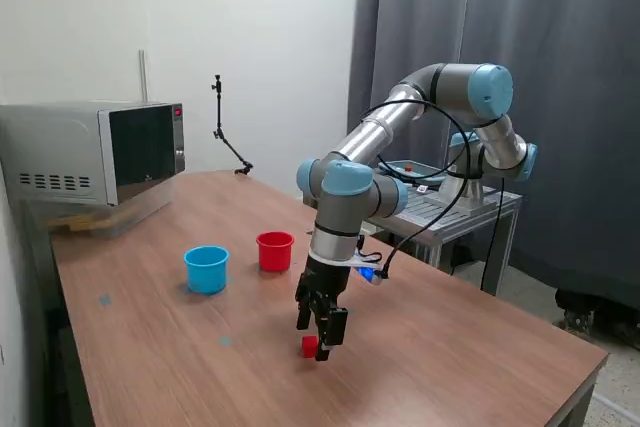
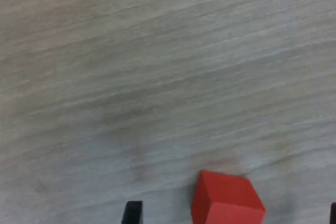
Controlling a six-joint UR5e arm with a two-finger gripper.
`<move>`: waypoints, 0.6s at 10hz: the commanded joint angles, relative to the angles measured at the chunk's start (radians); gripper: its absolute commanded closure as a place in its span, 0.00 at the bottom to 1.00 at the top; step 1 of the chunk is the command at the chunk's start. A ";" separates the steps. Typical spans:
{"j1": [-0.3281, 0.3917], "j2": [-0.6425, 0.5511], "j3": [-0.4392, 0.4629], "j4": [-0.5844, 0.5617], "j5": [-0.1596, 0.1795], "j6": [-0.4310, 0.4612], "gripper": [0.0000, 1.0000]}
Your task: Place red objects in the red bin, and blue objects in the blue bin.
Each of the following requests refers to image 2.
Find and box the red cube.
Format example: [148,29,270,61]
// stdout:
[191,170,266,224]

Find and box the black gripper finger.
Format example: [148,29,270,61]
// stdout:
[329,201,336,224]
[121,200,144,224]

